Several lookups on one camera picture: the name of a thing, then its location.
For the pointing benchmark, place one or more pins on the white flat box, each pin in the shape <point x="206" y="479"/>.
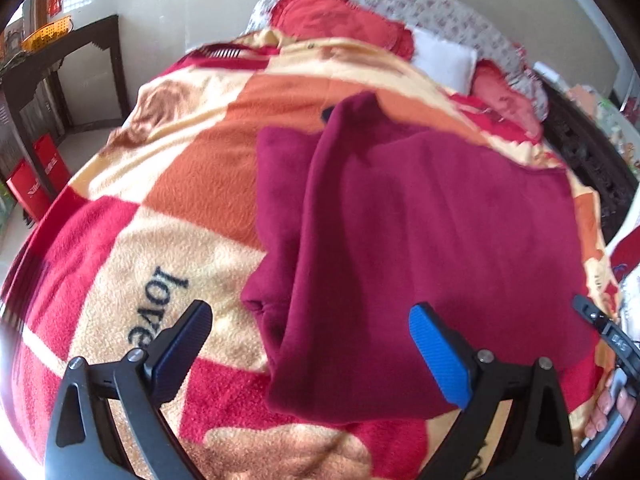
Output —
<point x="547" y="72"/>

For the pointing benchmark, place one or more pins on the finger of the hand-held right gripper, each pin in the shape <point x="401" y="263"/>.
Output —
<point x="612" y="332"/>

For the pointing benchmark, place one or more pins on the orange plastic basket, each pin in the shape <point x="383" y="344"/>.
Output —
<point x="45" y="32"/>

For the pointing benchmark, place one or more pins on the clutter of packets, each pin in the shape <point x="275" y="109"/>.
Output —
<point x="610" y="120"/>

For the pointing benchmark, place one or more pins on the maroon sweater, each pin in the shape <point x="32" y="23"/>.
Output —
<point x="425" y="210"/>

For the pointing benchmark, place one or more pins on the colourful gift boxes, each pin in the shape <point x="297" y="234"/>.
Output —
<point x="11" y="42"/>

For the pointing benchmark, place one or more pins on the red orange printed blanket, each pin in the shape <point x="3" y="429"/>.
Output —
<point x="175" y="175"/>

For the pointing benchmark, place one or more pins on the person's right hand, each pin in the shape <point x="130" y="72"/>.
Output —
<point x="597" y="422"/>

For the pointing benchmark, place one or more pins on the small red heart pillow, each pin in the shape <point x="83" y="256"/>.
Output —
<point x="500" y="95"/>

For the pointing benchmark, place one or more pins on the large red heart pillow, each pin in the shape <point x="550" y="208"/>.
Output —
<point x="340" y="20"/>

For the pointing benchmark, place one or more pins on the red gift bag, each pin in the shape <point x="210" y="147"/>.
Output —
<point x="52" y="162"/>
<point x="27" y="190"/>

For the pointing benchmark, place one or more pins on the green printed gift bag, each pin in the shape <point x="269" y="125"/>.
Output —
<point x="5" y="205"/>

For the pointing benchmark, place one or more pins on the floral bolster pillow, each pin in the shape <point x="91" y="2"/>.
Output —
<point x="440" y="5"/>

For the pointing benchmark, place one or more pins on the white pillow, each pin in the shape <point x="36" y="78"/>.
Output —
<point x="442" y="57"/>

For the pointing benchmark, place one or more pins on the red printed cloth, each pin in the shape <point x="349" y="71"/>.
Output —
<point x="627" y="255"/>

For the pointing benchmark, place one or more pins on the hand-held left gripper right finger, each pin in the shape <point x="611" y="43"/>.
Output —
<point x="440" y="355"/>

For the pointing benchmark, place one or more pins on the carved dark wooden headboard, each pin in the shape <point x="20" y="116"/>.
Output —
<point x="585" y="160"/>

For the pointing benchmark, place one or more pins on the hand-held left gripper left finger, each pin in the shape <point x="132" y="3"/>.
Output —
<point x="185" y="332"/>

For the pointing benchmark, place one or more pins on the white cloth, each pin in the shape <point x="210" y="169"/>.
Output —
<point x="631" y="305"/>

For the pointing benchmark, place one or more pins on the dark wooden side table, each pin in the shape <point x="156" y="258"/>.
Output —
<point x="85" y="35"/>

